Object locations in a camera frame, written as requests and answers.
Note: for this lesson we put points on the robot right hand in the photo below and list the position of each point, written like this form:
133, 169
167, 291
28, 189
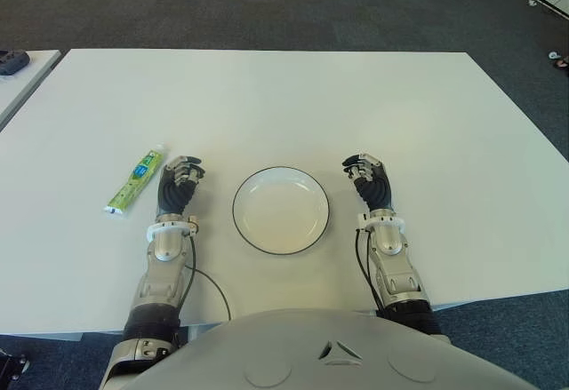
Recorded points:
375, 188

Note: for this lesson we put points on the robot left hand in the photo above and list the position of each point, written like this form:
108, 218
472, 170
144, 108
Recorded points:
175, 190

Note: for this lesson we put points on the green toothpaste tube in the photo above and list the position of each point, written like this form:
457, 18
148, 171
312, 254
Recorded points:
133, 183

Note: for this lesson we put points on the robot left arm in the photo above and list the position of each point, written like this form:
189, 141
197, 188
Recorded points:
162, 274

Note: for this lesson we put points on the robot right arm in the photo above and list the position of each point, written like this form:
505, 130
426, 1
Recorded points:
400, 274

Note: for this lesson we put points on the white plate with black rim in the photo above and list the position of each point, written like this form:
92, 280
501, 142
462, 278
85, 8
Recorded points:
280, 217

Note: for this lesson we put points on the white side table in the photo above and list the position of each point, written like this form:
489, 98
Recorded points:
22, 83

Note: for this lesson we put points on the grey robot torso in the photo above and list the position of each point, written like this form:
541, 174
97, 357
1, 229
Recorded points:
289, 354

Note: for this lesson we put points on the black handheld controller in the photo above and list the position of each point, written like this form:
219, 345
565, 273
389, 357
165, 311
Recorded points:
11, 62

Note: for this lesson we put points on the sandalled feet of person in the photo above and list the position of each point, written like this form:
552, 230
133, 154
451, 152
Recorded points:
562, 62

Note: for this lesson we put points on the black object beside robot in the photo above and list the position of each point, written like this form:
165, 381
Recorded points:
11, 365

